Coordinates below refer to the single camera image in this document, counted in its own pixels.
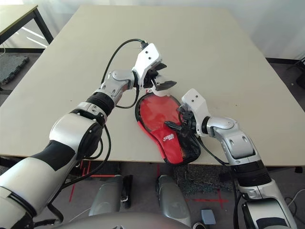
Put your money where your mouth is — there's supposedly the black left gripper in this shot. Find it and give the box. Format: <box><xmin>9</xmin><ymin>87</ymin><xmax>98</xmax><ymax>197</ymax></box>
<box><xmin>142</xmin><ymin>62</ymin><xmax>178</xmax><ymax>92</ymax></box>

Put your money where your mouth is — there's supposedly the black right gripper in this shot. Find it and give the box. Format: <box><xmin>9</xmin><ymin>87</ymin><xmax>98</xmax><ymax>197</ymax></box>
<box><xmin>164</xmin><ymin>111</ymin><xmax>199</xmax><ymax>138</ymax></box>

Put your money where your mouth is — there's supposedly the black red paddle case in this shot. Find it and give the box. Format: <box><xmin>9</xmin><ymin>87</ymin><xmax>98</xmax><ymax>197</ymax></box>
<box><xmin>134</xmin><ymin>92</ymin><xmax>202</xmax><ymax>165</ymax></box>

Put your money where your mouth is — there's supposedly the dark speckled carpet tile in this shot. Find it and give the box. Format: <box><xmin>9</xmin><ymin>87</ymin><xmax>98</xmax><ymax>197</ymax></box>
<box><xmin>173</xmin><ymin>164</ymin><xmax>236</xmax><ymax>198</ymax></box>

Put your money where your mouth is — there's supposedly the silver right robot leg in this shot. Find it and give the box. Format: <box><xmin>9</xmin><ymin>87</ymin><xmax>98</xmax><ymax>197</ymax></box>
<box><xmin>156</xmin><ymin>175</ymin><xmax>191</xmax><ymax>227</ymax></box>

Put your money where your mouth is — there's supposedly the silver robot leg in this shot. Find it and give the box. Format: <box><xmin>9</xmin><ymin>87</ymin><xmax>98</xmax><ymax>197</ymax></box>
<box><xmin>89</xmin><ymin>174</ymin><xmax>133</xmax><ymax>217</ymax></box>
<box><xmin>156</xmin><ymin>175</ymin><xmax>191</xmax><ymax>227</ymax></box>

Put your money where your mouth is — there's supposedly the grey blue foot pedal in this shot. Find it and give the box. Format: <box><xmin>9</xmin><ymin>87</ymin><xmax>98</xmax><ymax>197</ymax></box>
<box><xmin>201</xmin><ymin>209</ymin><xmax>217</xmax><ymax>225</ymax></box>

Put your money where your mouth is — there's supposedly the silver left robot leg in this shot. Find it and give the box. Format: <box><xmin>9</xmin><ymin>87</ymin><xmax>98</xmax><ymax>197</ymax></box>
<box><xmin>89</xmin><ymin>174</ymin><xmax>133</xmax><ymax>217</ymax></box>

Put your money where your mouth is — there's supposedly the grey robot torso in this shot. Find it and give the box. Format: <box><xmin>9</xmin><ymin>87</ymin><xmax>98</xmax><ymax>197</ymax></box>
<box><xmin>51</xmin><ymin>213</ymin><xmax>191</xmax><ymax>229</ymax></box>

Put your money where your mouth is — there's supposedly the black stand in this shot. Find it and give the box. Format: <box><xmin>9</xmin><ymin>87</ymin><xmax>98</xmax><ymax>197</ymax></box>
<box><xmin>287</xmin><ymin>57</ymin><xmax>305</xmax><ymax>90</ymax></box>

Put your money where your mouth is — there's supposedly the grey foam floor mat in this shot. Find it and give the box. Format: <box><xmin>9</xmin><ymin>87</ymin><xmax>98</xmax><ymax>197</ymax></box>
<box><xmin>0</xmin><ymin>55</ymin><xmax>30</xmax><ymax>85</ymax></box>

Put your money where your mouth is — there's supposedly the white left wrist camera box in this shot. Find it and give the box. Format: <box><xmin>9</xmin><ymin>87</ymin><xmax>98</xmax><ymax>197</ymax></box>
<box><xmin>132</xmin><ymin>42</ymin><xmax>164</xmax><ymax>88</ymax></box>

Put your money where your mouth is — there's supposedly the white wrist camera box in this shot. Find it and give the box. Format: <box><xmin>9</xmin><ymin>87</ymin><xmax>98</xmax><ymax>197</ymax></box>
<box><xmin>181</xmin><ymin>88</ymin><xmax>212</xmax><ymax>138</ymax></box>
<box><xmin>132</xmin><ymin>42</ymin><xmax>164</xmax><ymax>88</ymax></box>

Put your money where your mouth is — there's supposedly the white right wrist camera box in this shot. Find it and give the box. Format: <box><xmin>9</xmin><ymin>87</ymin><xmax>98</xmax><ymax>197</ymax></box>
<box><xmin>181</xmin><ymin>88</ymin><xmax>212</xmax><ymax>138</ymax></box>

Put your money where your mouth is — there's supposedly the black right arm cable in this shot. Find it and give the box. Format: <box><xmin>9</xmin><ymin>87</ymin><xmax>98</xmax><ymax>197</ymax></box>
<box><xmin>177</xmin><ymin>106</ymin><xmax>246</xmax><ymax>229</ymax></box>

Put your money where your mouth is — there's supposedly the side table with black frame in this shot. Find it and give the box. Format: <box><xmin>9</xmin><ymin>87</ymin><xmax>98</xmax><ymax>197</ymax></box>
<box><xmin>0</xmin><ymin>4</ymin><xmax>54</xmax><ymax>54</ymax></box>

